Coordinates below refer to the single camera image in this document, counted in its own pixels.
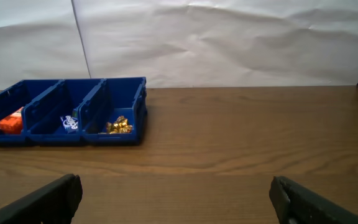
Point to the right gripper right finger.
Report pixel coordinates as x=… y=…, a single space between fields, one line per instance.
x=300 y=205

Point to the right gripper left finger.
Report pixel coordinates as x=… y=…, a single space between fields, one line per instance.
x=51 y=202

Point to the blue candy pack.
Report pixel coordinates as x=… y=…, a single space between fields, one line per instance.
x=69 y=123

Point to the gold candy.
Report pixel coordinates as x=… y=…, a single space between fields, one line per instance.
x=121 y=120
x=110 y=127
x=126 y=128

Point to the orange candy box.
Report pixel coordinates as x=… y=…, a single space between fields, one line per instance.
x=9 y=124

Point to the blue tray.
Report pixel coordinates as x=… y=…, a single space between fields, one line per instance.
x=126 y=93

